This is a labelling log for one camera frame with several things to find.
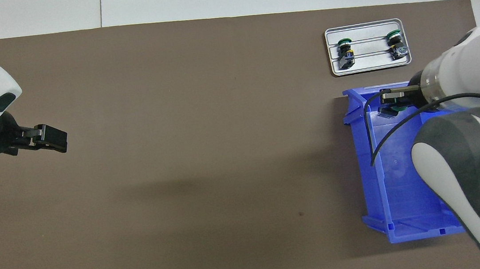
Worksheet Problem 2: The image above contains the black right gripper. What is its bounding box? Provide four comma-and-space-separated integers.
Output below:
378, 69, 442, 117

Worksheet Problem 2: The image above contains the green push button switch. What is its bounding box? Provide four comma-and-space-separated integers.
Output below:
385, 28, 411, 62
377, 104, 409, 120
335, 37, 358, 71

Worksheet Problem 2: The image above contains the grey metal tray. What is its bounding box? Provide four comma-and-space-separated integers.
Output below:
323, 17, 413, 78

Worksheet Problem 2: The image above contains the blue plastic storage bin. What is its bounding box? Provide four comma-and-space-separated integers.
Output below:
339, 76, 472, 248

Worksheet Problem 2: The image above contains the brown table mat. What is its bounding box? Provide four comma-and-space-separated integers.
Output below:
0, 0, 480, 269

